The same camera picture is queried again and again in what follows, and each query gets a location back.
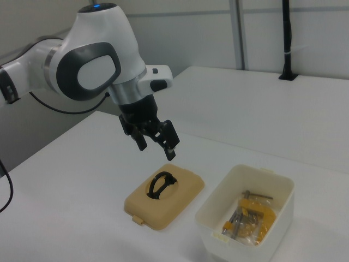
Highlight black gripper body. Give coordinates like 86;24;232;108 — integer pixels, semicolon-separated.
118;94;161;129

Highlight tan lid with black handle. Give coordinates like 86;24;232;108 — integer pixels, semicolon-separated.
124;163;205;231

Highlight white plastic tool case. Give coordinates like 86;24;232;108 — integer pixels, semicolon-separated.
195;164;296;262

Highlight yellow C-clamp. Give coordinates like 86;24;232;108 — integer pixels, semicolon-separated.
221;190;278;243

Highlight clear plastic bag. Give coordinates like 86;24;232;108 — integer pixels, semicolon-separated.
220;195;284;246

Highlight black pole with base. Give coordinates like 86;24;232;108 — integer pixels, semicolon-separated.
278;0;298;81

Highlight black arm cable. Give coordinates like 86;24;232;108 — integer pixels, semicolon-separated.
28;91;110;114

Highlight grey metal partition post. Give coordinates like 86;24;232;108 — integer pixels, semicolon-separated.
233;0;248;70

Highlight black hanging cable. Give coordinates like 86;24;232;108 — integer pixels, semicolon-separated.
0;158;14;213

